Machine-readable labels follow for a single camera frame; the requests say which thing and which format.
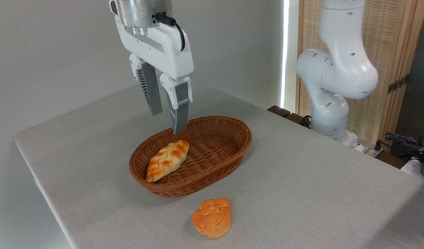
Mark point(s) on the brown wicker oval basket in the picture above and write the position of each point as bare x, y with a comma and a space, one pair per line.
215, 148

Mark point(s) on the grey tablecloth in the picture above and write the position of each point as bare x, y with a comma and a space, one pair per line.
301, 193

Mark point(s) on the metal screen hinge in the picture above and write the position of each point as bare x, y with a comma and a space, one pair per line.
398, 83

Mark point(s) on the long braided bread loaf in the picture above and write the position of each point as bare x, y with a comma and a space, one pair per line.
167, 160

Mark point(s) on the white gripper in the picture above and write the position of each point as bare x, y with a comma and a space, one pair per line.
170, 52

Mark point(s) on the white power strip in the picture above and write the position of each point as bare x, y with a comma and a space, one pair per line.
368, 150

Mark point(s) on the round orange bread bun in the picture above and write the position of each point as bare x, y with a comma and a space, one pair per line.
212, 218

